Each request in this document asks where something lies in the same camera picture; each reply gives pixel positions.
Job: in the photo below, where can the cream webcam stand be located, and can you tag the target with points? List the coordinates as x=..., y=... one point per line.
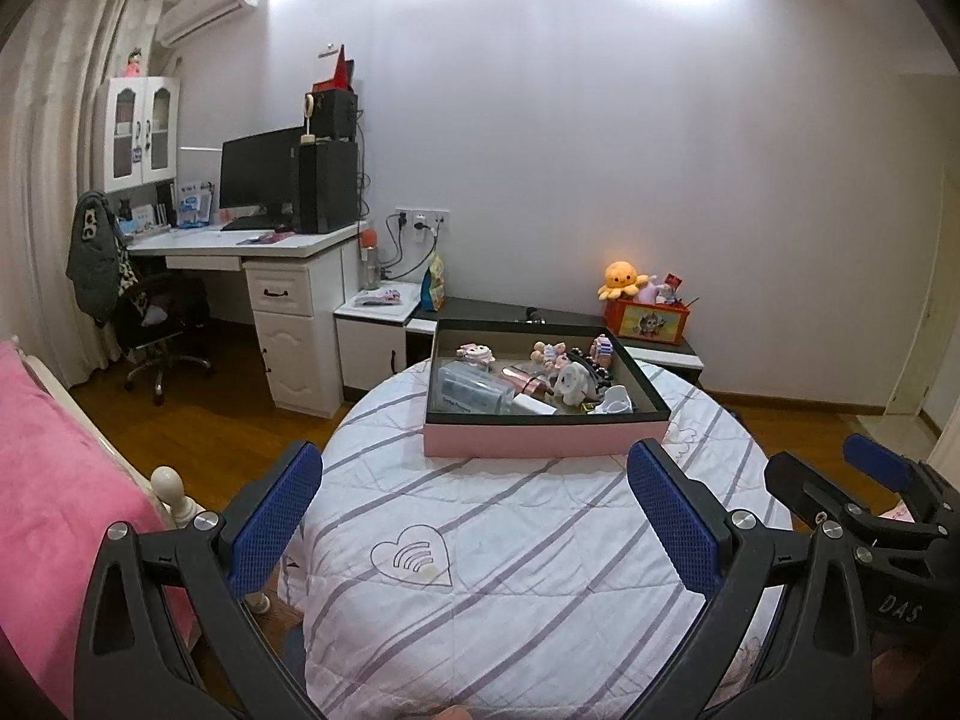
x=307, y=120

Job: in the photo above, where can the cream door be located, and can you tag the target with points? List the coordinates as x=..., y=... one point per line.
x=926, y=360

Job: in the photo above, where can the white elephant toy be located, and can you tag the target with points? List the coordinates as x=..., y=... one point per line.
x=574, y=382

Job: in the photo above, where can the red paper bag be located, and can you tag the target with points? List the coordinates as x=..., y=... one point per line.
x=341, y=75

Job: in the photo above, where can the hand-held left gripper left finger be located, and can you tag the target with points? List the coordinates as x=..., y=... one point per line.
x=277, y=517

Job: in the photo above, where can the pink white block cat toy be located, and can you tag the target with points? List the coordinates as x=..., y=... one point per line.
x=476, y=354

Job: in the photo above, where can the white wall cabinet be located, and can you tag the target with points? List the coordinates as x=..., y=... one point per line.
x=142, y=178

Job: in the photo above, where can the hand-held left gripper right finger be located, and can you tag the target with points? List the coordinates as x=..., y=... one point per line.
x=675, y=517

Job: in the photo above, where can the black speaker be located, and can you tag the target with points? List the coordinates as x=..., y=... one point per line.
x=334, y=116

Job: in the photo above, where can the pink mouse pad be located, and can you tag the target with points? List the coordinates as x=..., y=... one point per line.
x=262, y=238

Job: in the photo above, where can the grey jacket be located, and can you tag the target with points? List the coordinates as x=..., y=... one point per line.
x=94, y=270

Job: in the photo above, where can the clear plastic bag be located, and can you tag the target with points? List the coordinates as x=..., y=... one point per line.
x=379, y=298

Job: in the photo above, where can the white wall socket strip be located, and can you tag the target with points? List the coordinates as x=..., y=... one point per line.
x=420, y=217

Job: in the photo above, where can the black office chair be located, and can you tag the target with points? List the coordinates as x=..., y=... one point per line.
x=157, y=307

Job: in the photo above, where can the small pink doll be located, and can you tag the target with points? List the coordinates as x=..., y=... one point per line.
x=133, y=64

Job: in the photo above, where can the black monitor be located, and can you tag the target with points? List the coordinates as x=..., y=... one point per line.
x=259, y=172

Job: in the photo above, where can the black keyboard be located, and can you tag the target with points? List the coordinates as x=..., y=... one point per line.
x=251, y=223

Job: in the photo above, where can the pink storage box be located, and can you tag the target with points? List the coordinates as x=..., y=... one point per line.
x=525, y=442

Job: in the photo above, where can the red toy box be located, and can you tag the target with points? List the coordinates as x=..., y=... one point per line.
x=649, y=322

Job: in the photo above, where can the white desk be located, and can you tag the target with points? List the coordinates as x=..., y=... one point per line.
x=300, y=345

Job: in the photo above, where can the beige curtain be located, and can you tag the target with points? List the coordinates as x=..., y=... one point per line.
x=45, y=165

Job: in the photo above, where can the bottle with red cap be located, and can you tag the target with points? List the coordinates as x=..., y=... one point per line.
x=369, y=262

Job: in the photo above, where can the white plastic cup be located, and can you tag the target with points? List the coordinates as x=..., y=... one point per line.
x=619, y=399

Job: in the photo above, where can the black low cabinet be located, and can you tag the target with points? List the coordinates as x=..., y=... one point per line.
x=495, y=309

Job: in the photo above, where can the white bedside cabinet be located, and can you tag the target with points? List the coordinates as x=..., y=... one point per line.
x=367, y=352

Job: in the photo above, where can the pink purple block toy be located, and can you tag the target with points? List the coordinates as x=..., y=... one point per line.
x=601, y=350

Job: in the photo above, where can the blue yellow snack bag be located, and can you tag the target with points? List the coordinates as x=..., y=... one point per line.
x=433, y=285

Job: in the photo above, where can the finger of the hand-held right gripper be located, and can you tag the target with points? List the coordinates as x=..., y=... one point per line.
x=802, y=487
x=877, y=461

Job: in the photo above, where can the purple plush toy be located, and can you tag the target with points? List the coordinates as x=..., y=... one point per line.
x=652, y=290

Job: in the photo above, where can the round table striped cloth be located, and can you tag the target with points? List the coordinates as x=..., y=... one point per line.
x=487, y=540

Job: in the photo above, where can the orange octopus plush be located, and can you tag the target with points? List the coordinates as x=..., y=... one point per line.
x=622, y=279

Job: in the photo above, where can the blue white carton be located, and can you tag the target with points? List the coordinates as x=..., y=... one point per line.
x=195, y=202

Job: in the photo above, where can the white air conditioner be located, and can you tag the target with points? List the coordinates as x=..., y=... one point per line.
x=210, y=11

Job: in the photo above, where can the pale blue plastic packet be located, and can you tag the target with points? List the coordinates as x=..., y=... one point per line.
x=469, y=390

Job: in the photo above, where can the pink blanket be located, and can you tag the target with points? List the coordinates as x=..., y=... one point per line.
x=52, y=480

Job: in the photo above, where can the black computer tower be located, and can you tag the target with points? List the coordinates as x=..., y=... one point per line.
x=326, y=187

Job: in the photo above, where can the pink doll figure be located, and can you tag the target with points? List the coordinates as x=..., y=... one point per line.
x=547, y=354

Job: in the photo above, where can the white bed frame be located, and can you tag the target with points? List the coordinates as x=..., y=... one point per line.
x=169, y=487

